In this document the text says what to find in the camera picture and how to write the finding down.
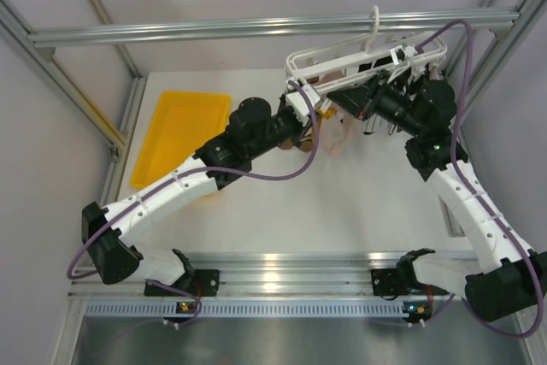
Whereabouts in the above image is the mustard yellow sock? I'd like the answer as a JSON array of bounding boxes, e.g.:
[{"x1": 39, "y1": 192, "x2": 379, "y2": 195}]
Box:
[{"x1": 318, "y1": 107, "x2": 337, "y2": 119}]

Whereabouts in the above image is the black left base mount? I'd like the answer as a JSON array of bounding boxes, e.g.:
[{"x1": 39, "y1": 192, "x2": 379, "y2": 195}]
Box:
[{"x1": 144, "y1": 269, "x2": 220, "y2": 297}]

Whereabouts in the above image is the grey slotted cable duct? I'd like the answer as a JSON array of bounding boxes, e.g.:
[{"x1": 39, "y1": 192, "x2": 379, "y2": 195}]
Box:
[{"x1": 85, "y1": 299, "x2": 432, "y2": 318}]

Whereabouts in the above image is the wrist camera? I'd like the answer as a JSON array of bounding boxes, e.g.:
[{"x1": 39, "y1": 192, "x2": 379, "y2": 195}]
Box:
[
  {"x1": 388, "y1": 44, "x2": 418, "y2": 83},
  {"x1": 285, "y1": 78, "x2": 321, "y2": 126}
]

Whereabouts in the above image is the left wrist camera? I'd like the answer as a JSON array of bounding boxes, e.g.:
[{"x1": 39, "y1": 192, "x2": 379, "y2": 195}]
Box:
[{"x1": 285, "y1": 78, "x2": 321, "y2": 126}]

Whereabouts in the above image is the black hanging sock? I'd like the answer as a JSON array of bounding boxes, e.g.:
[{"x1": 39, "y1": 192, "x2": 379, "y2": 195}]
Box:
[{"x1": 358, "y1": 57, "x2": 391, "y2": 83}]

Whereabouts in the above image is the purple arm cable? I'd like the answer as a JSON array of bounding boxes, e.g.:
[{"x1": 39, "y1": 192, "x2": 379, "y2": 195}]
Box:
[
  {"x1": 66, "y1": 80, "x2": 321, "y2": 327},
  {"x1": 414, "y1": 19, "x2": 542, "y2": 339}
]

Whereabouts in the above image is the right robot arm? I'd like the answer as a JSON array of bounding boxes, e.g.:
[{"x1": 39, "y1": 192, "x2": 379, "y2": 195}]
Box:
[{"x1": 327, "y1": 74, "x2": 546, "y2": 322}]

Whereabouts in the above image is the yellow plastic tray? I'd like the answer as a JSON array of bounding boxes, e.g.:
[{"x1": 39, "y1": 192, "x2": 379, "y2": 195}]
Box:
[{"x1": 130, "y1": 91, "x2": 232, "y2": 189}]

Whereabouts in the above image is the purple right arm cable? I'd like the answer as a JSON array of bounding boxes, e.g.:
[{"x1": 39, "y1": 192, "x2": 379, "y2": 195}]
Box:
[{"x1": 414, "y1": 19, "x2": 542, "y2": 339}]

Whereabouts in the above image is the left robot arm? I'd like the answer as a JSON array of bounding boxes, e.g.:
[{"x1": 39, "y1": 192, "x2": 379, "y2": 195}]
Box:
[{"x1": 81, "y1": 90, "x2": 321, "y2": 294}]

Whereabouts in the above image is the aluminium top crossbar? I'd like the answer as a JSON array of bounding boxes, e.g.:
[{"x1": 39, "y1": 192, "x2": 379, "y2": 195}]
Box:
[{"x1": 27, "y1": 7, "x2": 520, "y2": 48}]

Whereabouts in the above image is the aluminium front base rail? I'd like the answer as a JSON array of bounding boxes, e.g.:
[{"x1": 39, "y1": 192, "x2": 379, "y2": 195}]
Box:
[{"x1": 68, "y1": 251, "x2": 533, "y2": 300}]

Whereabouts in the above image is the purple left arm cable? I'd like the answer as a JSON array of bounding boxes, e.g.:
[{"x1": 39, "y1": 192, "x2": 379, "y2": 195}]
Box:
[{"x1": 66, "y1": 80, "x2": 321, "y2": 327}]

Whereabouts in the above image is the pink sheer sock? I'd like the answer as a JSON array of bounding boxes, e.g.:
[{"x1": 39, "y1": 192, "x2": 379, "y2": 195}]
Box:
[{"x1": 318, "y1": 72, "x2": 364, "y2": 159}]

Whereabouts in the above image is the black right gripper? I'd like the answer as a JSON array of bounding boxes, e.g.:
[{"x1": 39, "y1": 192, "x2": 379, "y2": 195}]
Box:
[{"x1": 327, "y1": 69, "x2": 424, "y2": 138}]

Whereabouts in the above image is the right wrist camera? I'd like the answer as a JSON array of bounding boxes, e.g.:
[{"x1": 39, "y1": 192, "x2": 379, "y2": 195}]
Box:
[{"x1": 388, "y1": 44, "x2": 418, "y2": 83}]

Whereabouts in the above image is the white plastic clip hanger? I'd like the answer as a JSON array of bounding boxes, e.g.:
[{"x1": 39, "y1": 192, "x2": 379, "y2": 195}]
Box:
[{"x1": 285, "y1": 5, "x2": 448, "y2": 96}]

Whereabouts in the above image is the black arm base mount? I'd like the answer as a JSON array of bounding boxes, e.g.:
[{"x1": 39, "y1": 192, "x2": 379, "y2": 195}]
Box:
[{"x1": 370, "y1": 268, "x2": 409, "y2": 300}]

